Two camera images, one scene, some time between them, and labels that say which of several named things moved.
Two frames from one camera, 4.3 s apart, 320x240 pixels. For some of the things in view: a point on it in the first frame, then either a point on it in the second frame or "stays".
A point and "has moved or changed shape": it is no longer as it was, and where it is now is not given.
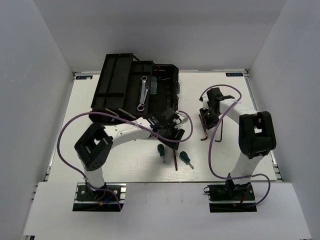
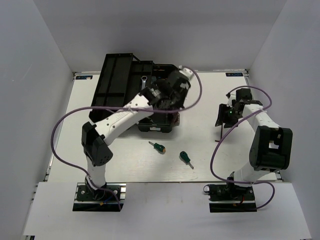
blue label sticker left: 84,77 stays
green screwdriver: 161,150 has moved or changed shape
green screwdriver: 184,157 stays
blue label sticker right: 235,74 stays
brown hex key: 217,141 stays
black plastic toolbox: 125,86 stays
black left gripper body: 167,127 to 177,98
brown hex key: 206,136 has moved or changed shape
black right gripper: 208,124 to 222,118
